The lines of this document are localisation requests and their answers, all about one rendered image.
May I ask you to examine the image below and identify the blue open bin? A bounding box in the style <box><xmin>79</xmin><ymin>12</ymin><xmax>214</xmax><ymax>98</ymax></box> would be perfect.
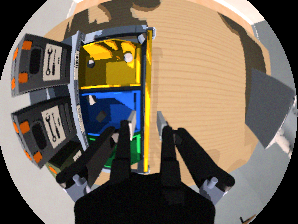
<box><xmin>79</xmin><ymin>90</ymin><xmax>141</xmax><ymax>136</ymax></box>

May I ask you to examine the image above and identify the yellow bin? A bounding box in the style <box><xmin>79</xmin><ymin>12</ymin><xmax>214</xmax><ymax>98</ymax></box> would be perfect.
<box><xmin>78</xmin><ymin>39</ymin><xmax>142</xmax><ymax>89</ymax></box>

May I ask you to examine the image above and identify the grey metal bin shelf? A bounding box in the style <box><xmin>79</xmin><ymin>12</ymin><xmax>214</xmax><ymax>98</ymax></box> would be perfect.
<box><xmin>29</xmin><ymin>25</ymin><xmax>156</xmax><ymax>174</ymax></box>

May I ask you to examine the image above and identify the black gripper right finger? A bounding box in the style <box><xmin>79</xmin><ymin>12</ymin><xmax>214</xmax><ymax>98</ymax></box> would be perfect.
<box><xmin>156</xmin><ymin>111</ymin><xmax>235</xmax><ymax>218</ymax></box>

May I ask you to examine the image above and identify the orange-yellow long bar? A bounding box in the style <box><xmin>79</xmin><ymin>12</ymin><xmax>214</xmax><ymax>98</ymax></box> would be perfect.
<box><xmin>144</xmin><ymin>30</ymin><xmax>152</xmax><ymax>172</ymax></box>

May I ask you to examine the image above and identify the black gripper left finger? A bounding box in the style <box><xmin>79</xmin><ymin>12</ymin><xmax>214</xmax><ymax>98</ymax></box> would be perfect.
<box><xmin>56</xmin><ymin>110</ymin><xmax>136</xmax><ymax>217</ymax></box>

